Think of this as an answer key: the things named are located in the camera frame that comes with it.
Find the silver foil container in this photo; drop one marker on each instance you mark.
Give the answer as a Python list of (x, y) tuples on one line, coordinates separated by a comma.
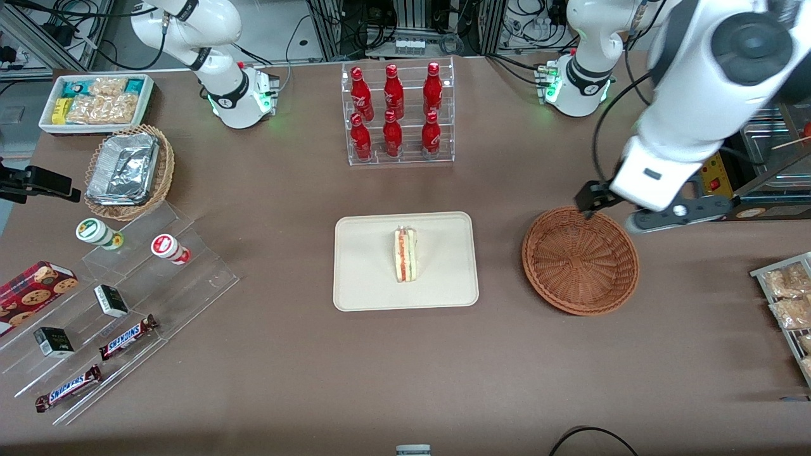
[(123, 170)]

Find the red cola bottle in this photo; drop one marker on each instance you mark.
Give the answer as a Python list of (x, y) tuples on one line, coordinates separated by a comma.
[(433, 92), (361, 95), (431, 136), (393, 138), (393, 94), (362, 140)]

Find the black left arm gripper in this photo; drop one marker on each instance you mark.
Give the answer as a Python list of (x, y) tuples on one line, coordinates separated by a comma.
[(595, 194)]

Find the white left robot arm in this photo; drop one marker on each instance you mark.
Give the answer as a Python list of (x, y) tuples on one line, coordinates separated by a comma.
[(684, 114)]

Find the red lid white cup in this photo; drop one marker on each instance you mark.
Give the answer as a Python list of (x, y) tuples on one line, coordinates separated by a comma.
[(166, 246)]

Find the clear bag of beige snacks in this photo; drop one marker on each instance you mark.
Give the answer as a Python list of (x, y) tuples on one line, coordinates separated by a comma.
[(792, 313), (785, 282), (806, 342), (807, 366)]

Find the small grey device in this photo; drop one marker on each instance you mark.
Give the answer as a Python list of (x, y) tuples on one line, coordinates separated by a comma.
[(413, 450)]

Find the brown Snickers bar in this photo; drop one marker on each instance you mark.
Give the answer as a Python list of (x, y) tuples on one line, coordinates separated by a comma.
[(127, 337), (68, 388)]

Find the yellow snack pack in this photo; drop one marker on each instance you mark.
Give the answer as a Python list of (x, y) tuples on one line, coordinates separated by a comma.
[(60, 111)]

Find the light tan wicker basket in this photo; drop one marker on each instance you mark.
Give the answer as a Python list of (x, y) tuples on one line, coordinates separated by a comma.
[(166, 168)]

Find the aluminium frame rack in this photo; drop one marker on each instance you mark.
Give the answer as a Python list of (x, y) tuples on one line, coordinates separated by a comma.
[(405, 19)]

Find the steel food pan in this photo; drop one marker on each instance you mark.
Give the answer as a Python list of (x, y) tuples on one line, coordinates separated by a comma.
[(770, 158)]

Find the red cookie box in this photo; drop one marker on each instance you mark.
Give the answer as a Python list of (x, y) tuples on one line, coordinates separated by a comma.
[(31, 292)]

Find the white rectangular snack bin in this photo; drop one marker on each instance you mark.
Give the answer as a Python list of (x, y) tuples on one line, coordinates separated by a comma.
[(47, 123)]

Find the green lid white cup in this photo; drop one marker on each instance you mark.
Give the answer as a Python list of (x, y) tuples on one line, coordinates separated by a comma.
[(94, 230)]

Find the clear acrylic stepped display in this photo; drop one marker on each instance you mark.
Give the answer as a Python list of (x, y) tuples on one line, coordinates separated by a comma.
[(190, 278)]

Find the wooden skewer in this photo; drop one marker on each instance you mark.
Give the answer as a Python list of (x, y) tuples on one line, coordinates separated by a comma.
[(789, 145)]

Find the triangle sandwich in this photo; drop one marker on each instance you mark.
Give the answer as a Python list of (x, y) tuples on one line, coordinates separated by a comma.
[(406, 254)]

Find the cream rectangular tray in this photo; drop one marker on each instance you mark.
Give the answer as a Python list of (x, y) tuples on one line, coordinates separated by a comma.
[(367, 263)]

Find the tray of wrapped snacks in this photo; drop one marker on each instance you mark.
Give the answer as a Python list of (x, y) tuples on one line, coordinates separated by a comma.
[(760, 273)]

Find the black hot food display case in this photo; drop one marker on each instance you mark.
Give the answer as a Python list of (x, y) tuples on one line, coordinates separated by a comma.
[(760, 206)]

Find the large clear bag of crackers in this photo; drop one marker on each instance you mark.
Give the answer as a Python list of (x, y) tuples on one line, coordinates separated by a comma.
[(104, 109)]

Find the brown round wicker basket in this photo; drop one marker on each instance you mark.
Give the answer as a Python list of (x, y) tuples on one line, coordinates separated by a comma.
[(580, 266)]

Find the clear acrylic bottle rack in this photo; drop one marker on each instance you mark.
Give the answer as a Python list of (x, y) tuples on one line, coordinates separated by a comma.
[(408, 158)]

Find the small dark green box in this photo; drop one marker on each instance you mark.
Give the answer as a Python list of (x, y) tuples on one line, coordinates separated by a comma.
[(54, 342), (111, 301)]

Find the teal snack pack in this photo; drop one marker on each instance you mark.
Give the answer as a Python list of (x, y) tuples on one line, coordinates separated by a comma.
[(77, 88)]

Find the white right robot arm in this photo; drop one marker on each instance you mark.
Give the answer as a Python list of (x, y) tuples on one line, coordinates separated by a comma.
[(222, 82)]

